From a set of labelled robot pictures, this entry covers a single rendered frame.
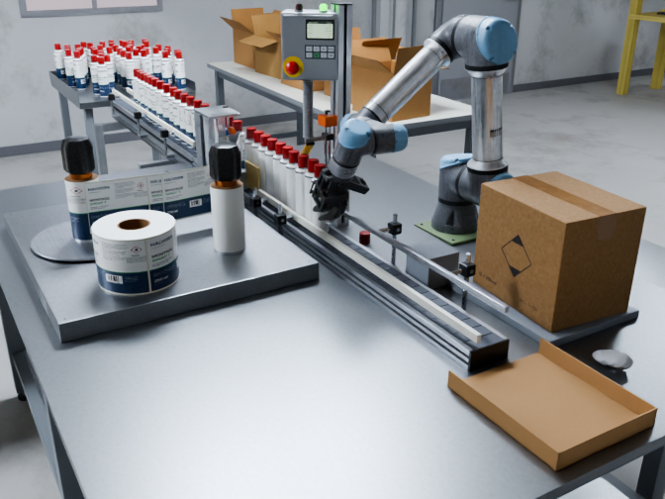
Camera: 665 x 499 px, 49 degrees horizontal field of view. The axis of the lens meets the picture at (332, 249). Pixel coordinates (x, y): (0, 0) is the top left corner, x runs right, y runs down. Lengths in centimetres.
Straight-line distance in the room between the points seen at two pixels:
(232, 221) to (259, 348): 44
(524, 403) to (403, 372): 26
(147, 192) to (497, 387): 110
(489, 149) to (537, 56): 685
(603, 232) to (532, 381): 38
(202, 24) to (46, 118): 153
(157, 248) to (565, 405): 98
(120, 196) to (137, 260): 35
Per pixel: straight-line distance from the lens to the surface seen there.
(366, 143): 186
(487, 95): 207
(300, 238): 216
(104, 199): 211
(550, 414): 152
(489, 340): 164
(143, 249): 179
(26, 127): 646
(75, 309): 181
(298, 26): 218
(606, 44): 973
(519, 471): 138
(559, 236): 167
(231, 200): 196
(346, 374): 158
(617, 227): 177
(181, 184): 214
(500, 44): 203
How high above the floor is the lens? 169
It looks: 24 degrees down
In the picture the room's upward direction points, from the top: straight up
